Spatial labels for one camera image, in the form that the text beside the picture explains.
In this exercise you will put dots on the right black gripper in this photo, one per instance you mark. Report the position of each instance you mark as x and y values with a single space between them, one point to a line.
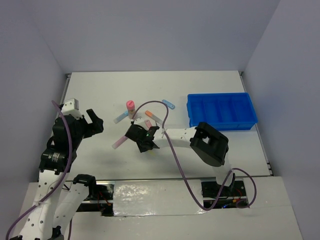
142 148

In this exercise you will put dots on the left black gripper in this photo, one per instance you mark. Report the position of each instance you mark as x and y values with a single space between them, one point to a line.
96 126

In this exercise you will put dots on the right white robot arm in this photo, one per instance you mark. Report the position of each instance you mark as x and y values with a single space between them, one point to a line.
210 145

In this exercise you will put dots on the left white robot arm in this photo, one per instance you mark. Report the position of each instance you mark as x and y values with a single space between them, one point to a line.
49 217

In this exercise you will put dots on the pink correction tape stick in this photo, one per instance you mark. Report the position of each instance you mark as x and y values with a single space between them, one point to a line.
148 123

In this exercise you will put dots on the orange capped clear tube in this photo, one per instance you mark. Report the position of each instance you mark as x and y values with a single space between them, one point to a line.
154 117

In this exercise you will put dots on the blue capped clear tube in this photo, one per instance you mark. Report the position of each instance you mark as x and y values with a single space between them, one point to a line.
120 117

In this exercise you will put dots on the pink capped glue bottle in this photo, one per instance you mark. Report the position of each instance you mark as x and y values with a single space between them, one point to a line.
131 109

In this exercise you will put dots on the light blue eraser stick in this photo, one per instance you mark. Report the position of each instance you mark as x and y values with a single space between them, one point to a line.
169 104

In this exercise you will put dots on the blue divided plastic bin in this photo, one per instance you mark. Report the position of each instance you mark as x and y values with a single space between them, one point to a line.
223 111

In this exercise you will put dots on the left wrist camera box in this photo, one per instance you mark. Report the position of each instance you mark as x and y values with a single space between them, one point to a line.
70 106

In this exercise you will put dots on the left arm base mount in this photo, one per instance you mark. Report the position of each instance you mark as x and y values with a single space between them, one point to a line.
99 199

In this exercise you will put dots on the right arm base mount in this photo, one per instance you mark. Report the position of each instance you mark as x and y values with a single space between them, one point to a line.
228 199

